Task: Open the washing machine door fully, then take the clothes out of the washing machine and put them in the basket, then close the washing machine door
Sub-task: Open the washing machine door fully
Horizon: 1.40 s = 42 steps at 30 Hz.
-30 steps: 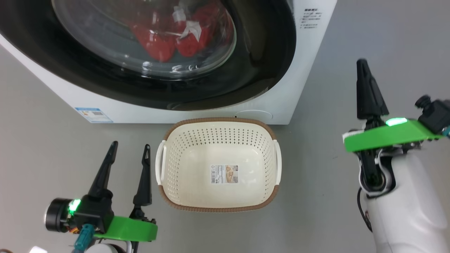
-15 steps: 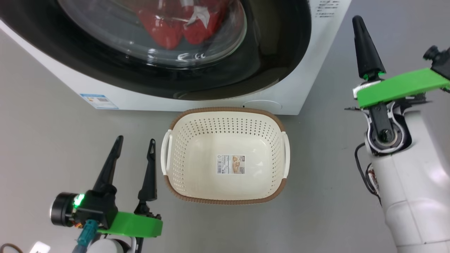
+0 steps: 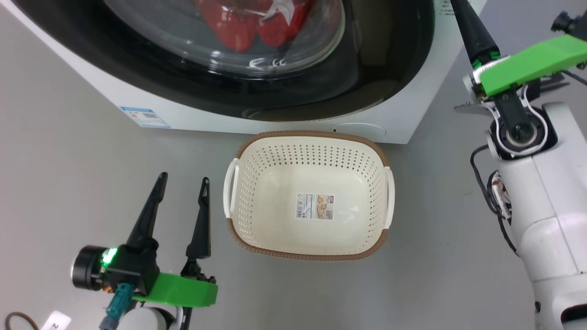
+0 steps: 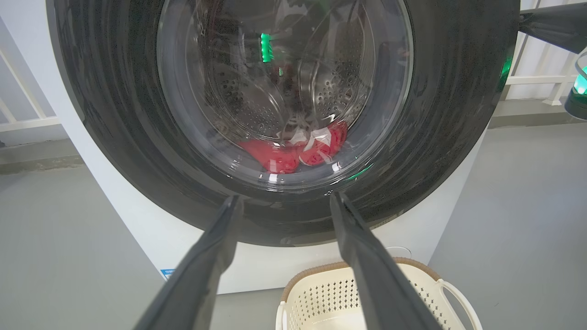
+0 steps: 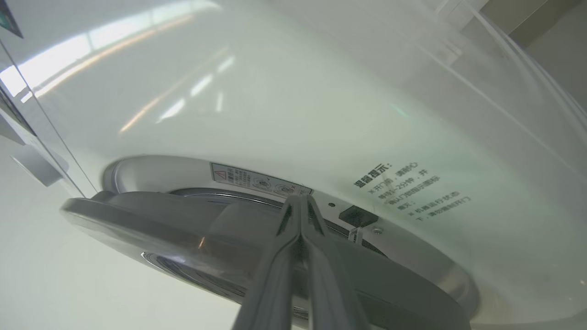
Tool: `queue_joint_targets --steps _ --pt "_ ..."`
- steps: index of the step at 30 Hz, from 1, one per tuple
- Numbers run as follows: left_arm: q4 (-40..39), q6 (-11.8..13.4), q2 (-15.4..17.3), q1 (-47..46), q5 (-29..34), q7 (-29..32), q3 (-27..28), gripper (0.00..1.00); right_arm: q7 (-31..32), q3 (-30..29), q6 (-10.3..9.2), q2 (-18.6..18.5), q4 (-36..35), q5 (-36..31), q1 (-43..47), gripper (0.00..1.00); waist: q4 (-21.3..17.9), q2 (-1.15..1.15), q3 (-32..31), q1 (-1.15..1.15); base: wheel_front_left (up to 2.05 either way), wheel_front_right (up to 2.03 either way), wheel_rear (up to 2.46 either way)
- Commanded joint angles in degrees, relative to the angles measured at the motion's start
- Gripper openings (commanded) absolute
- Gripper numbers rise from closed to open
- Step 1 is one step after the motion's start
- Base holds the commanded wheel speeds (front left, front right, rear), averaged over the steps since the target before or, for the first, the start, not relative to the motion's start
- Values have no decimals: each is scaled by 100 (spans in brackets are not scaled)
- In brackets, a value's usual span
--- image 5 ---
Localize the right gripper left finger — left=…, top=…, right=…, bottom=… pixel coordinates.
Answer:
left=232, top=195, right=302, bottom=330

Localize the grey warning label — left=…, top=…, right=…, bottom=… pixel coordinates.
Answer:
left=210, top=162, right=313, bottom=198

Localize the black door latch slot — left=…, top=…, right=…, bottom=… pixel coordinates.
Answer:
left=339, top=205, right=379, bottom=229

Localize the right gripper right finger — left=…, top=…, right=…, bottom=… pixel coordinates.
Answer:
left=301, top=195, right=370, bottom=330

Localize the white front-load washing machine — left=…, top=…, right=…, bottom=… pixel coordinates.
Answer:
left=0, top=0, right=587, bottom=330

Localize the black printed text sticker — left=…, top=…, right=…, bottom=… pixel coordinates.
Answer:
left=353, top=160, right=473, bottom=221

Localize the dark round washer door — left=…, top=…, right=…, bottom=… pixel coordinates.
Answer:
left=60, top=190, right=473, bottom=330

